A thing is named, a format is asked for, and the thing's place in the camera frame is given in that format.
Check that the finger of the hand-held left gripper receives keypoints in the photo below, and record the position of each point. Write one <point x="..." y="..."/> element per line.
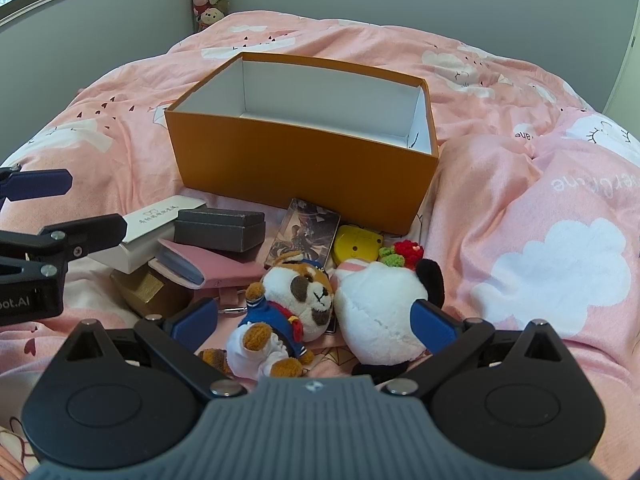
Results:
<point x="95" y="232"/>
<point x="45" y="182"/>

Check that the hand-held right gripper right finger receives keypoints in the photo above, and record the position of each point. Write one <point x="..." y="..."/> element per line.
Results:
<point x="432" y="322"/>

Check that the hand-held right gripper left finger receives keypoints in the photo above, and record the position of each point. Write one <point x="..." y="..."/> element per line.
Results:
<point x="195" y="321"/>

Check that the white box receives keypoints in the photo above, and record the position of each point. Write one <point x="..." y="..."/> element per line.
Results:
<point x="145" y="255"/>

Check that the gold box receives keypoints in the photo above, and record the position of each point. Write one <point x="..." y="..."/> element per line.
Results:
<point x="145" y="290"/>

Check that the orange cardboard box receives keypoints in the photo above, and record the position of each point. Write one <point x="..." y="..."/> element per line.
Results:
<point x="300" y="170"/>

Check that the white panda plush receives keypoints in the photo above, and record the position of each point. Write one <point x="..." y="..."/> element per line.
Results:
<point x="375" y="310"/>

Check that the red and green crochet flower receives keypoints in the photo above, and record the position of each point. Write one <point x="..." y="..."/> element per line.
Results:
<point x="407" y="252"/>

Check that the raccoon plush in blue outfit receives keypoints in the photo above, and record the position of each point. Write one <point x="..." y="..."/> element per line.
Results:
<point x="280" y="320"/>

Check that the dark grey box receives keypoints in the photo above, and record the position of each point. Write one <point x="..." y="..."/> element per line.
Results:
<point x="220" y="232"/>

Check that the yellow toy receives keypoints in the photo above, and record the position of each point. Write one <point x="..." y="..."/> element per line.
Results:
<point x="357" y="245"/>

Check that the illustrated card pack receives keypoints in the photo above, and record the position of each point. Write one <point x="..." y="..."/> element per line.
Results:
<point x="305" y="230"/>

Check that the pink printed blanket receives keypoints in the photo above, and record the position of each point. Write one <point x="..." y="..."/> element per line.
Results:
<point x="500" y="185"/>

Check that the white door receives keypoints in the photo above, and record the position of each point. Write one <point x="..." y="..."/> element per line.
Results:
<point x="627" y="90"/>

